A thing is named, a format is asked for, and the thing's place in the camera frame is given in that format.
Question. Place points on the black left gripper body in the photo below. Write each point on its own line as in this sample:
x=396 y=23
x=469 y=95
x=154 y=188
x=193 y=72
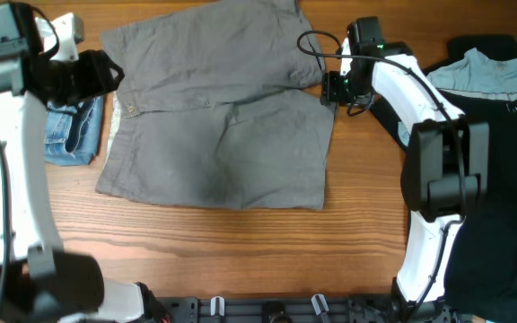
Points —
x=81 y=79

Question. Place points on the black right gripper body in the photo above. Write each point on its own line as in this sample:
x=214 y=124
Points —
x=339 y=85

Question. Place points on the grey shorts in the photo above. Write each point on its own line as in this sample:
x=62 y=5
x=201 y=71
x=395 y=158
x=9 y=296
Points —
x=215 y=110

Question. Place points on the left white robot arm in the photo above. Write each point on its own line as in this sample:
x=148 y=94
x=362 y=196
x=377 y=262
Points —
x=39 y=280

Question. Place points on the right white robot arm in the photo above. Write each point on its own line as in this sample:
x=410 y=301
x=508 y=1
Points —
x=445 y=171

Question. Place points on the folded blue denim jeans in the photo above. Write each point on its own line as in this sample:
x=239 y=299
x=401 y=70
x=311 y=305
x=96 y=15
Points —
x=72 y=133

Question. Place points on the black shirt with grey collar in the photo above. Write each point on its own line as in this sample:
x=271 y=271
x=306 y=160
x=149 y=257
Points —
x=479 y=76

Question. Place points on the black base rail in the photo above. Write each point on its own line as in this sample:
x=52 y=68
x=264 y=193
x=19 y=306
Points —
x=372 y=308

